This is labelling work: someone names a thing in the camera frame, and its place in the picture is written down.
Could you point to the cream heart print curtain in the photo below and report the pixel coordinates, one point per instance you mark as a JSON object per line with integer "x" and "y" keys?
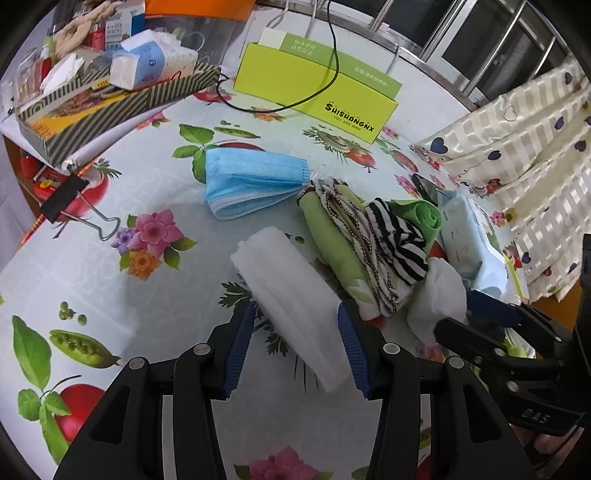
{"x": 521, "y": 152}

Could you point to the wet wipes pack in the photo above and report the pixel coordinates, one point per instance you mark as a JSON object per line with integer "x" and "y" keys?
{"x": 466, "y": 244}

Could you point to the small striped cloth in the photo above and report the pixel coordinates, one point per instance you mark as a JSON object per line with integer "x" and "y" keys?
{"x": 397, "y": 240}

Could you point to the beige braided cloth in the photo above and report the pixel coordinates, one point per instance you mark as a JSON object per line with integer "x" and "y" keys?
{"x": 76, "y": 25}

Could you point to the blue white carton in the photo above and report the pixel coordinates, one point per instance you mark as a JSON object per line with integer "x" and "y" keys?
{"x": 122, "y": 25}

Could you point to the blue white tissue pack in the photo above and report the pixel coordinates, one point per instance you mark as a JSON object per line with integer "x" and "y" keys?
{"x": 152, "y": 57}

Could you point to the orange box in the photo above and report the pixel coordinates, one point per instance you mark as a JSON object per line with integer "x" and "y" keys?
{"x": 198, "y": 7}

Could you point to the grey glossy box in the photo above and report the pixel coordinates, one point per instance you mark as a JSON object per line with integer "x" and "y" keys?
{"x": 217, "y": 41}

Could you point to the crumpled white tissue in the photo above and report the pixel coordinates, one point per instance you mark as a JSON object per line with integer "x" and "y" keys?
{"x": 60, "y": 74}

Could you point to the white cloth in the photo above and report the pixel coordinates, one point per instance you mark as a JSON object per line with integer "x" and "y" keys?
{"x": 286, "y": 286}

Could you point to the clear plastic organizer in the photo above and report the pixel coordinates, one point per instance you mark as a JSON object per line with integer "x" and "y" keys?
{"x": 27, "y": 76}

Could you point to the steel window railing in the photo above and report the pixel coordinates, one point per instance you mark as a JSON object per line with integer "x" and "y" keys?
{"x": 415, "y": 50}

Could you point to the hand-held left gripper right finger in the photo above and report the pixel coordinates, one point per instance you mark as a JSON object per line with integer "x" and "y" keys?
{"x": 355, "y": 357}

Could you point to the green cardboard box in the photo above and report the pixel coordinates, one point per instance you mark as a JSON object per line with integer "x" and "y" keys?
{"x": 300, "y": 87}

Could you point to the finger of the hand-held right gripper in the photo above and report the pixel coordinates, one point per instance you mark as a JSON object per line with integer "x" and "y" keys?
{"x": 494, "y": 307}
{"x": 466, "y": 339}

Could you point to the blue face mask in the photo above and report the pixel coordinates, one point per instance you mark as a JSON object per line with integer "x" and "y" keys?
{"x": 249, "y": 180}

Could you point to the black binder clip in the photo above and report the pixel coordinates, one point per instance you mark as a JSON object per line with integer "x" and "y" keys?
{"x": 64, "y": 198}

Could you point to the striped cardboard box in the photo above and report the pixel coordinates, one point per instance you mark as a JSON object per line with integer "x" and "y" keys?
{"x": 120, "y": 113}

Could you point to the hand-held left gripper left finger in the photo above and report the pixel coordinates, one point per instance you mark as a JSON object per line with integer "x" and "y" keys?
{"x": 238, "y": 353}

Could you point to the white sock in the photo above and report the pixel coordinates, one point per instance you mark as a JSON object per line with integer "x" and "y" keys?
{"x": 438, "y": 295}

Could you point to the black phone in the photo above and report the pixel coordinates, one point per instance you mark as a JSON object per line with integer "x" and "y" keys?
{"x": 422, "y": 184}

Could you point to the green trimmed cloth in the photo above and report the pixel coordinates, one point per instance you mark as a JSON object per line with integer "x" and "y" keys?
{"x": 337, "y": 244}

